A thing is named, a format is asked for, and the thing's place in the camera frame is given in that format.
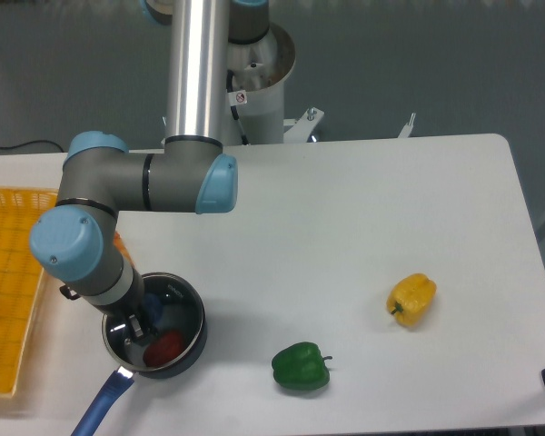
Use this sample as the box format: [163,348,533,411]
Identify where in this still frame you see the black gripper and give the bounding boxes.
[59,272,149,340]

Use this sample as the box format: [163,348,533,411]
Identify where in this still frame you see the glass pot lid blue knob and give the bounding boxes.
[102,272,208,378]

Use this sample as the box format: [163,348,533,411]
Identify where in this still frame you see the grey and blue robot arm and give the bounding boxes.
[29,1,269,340]

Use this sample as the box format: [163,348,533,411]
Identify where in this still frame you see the red bell pepper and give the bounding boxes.
[143,330,186,368]

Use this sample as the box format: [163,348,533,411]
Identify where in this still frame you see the orange bread roll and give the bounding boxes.
[114,232,134,266]

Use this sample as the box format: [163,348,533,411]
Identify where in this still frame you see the yellow woven basket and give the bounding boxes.
[0,186,57,398]

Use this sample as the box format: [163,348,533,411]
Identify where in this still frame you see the green bell pepper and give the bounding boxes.
[271,342,332,391]

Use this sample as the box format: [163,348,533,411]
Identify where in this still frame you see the yellow bell pepper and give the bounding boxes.
[386,273,437,328]

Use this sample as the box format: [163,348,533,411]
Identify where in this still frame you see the dark pot with blue handle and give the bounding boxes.
[72,272,208,435]

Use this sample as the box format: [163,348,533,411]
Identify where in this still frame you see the black cable on floor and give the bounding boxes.
[0,139,64,154]

